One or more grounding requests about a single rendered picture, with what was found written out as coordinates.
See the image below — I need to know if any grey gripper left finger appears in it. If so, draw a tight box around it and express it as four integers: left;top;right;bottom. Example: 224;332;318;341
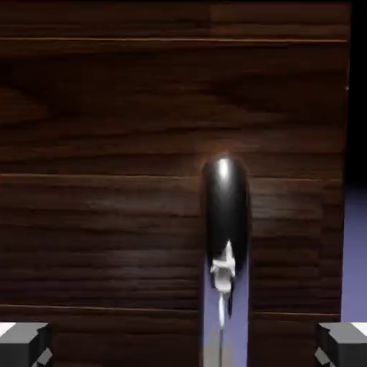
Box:
0;321;54;367

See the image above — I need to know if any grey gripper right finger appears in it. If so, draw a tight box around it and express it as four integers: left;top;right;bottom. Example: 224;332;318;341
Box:
314;321;367;367

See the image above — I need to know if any dark wood cabinet door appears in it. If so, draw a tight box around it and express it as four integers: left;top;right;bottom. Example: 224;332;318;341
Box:
0;37;351;315

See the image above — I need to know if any dark wood cabinet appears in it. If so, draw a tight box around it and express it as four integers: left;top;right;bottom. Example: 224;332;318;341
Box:
0;0;353;367

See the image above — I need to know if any shiny dark curved door handle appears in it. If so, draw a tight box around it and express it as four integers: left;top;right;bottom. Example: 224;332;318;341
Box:
200;154;252;367

